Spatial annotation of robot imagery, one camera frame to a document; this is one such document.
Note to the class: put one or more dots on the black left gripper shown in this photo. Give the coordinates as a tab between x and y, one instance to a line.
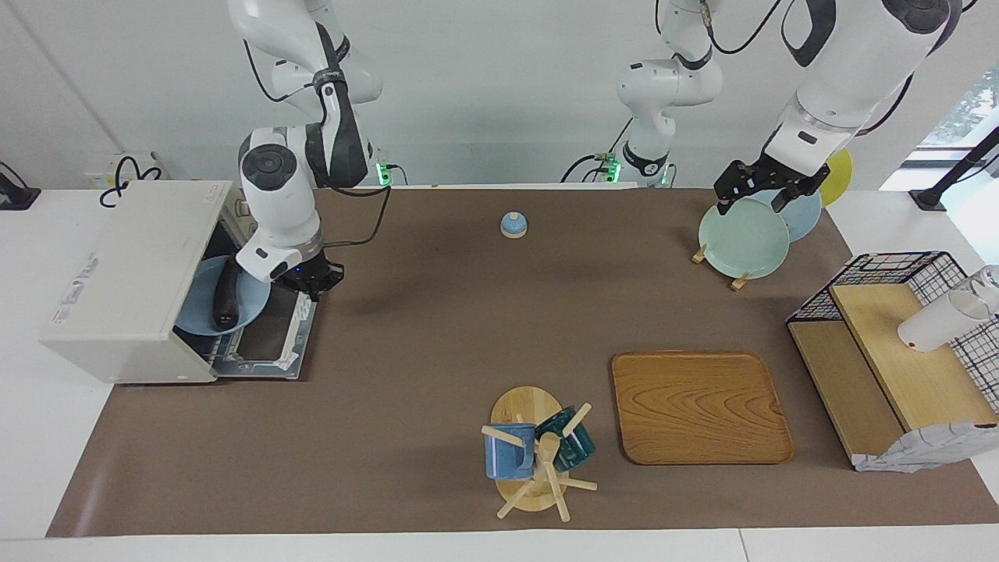
780	173

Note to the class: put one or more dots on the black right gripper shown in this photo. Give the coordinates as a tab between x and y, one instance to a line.
312	275

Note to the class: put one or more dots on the glass oven door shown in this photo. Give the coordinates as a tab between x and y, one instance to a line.
269	343

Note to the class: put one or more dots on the dark purple eggplant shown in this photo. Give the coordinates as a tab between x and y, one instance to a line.
228	300

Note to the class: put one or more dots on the light blue serving plate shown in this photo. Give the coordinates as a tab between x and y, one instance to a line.
195	308

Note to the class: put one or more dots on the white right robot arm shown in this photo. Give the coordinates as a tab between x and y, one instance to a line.
273	195

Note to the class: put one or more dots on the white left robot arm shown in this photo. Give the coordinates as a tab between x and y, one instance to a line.
851	70

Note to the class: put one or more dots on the beige toaster oven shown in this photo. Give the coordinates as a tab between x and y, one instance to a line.
133	281

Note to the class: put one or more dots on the pale green plate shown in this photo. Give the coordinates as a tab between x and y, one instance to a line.
741	242

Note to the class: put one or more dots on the light blue racked plate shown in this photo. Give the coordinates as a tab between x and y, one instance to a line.
805	218

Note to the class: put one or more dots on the yellow plate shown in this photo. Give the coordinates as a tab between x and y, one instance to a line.
841	176

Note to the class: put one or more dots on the wooden plate rack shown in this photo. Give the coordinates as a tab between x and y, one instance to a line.
737	282

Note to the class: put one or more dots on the brown table mat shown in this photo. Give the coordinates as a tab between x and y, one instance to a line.
429	328

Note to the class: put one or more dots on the small blue white bell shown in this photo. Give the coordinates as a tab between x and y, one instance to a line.
513	226

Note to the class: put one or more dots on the brown wooden tray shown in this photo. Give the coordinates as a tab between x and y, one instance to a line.
698	406

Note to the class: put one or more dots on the white cup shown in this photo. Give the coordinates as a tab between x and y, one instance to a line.
933	328

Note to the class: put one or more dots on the wooden mug tree stand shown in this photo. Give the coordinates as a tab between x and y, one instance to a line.
527	406

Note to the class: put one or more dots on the light wooden shelf box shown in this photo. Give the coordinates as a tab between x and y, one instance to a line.
921	375

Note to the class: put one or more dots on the clear glass cup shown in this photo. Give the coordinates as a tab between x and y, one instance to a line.
987	285

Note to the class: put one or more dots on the blue mug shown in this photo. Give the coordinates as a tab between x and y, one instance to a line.
507	457

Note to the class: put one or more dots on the dark green mug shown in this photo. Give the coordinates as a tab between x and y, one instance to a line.
574	445

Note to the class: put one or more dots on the white patterned cloth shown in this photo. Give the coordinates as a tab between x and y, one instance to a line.
921	449

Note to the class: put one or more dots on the black desk clamp mount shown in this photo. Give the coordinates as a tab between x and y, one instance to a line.
17	195

